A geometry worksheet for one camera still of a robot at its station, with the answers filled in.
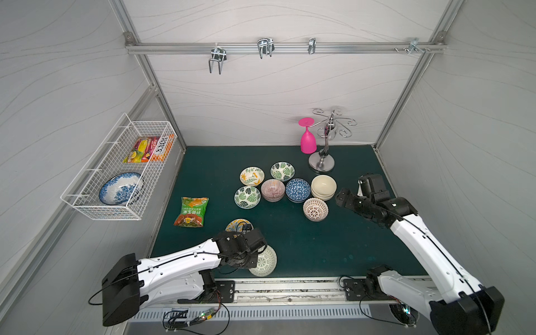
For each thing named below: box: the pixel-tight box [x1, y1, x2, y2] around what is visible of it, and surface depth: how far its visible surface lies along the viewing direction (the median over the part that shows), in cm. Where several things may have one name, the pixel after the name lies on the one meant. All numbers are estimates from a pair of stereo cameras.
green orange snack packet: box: [173, 196, 210, 228], surface depth 92 cm
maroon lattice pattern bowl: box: [302, 197, 329, 222], surface depth 95 cm
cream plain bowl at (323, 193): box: [311, 187, 337, 201], surface depth 95 cm
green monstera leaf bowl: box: [233, 185, 262, 210], surface depth 99 cm
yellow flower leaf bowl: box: [238, 165, 266, 188], surface depth 106 cm
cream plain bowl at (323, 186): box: [310, 174, 338, 199], surface depth 98 cm
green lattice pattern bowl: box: [248, 244, 278, 278], surface depth 80 cm
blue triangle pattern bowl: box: [285, 177, 311, 204], surface depth 100 cm
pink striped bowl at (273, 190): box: [261, 178, 286, 203], surface depth 100 cm
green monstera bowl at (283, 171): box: [269, 160, 296, 182], surface depth 109 cm
